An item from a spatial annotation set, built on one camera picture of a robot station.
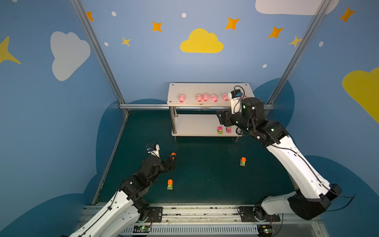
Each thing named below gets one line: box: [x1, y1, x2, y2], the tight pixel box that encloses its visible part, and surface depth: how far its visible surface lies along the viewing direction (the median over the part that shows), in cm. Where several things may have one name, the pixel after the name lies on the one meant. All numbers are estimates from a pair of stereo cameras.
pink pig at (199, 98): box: [195, 93, 203, 103], surface depth 80 cm
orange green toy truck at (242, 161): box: [239, 157, 247, 167], surface depth 94 cm
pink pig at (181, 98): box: [178, 94, 186, 104], surface depth 80 cm
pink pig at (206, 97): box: [202, 92, 210, 102], surface depth 80 cm
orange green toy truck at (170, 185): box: [166, 178, 174, 191], surface depth 84 cm
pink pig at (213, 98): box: [210, 93, 219, 103], surface depth 80 cm
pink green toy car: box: [217, 126, 224, 135], surface depth 101 cm
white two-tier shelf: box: [166, 82, 255, 137], surface depth 86 cm
